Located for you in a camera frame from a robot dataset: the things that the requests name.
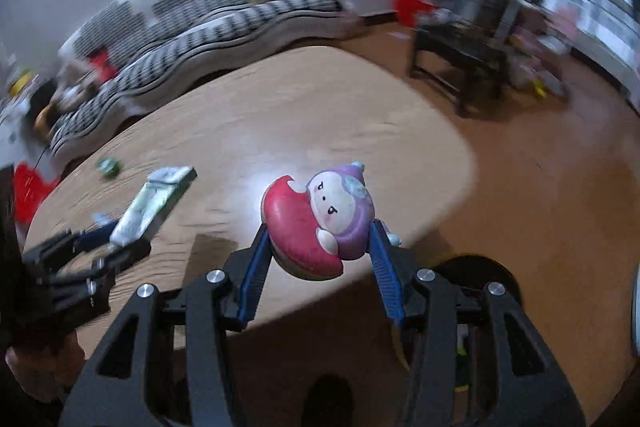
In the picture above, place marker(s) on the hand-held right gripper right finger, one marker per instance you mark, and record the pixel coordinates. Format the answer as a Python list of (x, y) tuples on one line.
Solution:
[(385, 277)]

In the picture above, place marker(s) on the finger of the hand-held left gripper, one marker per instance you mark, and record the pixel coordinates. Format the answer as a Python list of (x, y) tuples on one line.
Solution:
[(92, 236), (125, 254)]

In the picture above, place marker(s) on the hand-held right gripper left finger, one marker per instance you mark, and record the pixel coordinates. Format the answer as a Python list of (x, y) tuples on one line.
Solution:
[(255, 277)]

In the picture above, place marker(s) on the silver green foil packet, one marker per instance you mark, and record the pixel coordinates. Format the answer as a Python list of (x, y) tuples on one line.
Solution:
[(150, 207)]

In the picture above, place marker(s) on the pink purple cartoon toy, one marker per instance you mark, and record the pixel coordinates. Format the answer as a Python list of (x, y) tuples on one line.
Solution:
[(320, 217)]

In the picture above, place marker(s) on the person's left hand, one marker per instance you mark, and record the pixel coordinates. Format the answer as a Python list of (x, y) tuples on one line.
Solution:
[(40, 372)]

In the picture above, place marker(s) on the small green wrapper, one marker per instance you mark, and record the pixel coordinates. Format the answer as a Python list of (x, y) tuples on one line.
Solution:
[(107, 168)]

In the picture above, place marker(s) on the red plastic stool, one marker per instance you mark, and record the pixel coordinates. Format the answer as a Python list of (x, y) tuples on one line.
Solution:
[(27, 192)]

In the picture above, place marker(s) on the yellow box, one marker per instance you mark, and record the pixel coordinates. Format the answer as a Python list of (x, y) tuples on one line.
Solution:
[(22, 83)]

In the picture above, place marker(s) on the red cloth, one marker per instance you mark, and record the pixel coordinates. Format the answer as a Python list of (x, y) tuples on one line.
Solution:
[(101, 64)]

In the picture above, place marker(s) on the black and white striped sofa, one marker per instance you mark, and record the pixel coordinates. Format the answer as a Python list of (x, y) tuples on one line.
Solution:
[(200, 32)]

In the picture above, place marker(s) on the black low table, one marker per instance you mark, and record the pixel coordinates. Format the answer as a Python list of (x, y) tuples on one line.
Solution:
[(450, 44)]

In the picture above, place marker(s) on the red bag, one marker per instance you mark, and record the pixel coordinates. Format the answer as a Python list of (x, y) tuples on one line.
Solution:
[(410, 4)]

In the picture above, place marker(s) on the metal rack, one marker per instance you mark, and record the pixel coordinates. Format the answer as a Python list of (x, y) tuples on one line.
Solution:
[(505, 19)]

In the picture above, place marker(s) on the wooden frame sofa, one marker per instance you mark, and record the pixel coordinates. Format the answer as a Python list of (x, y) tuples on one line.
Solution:
[(42, 119)]

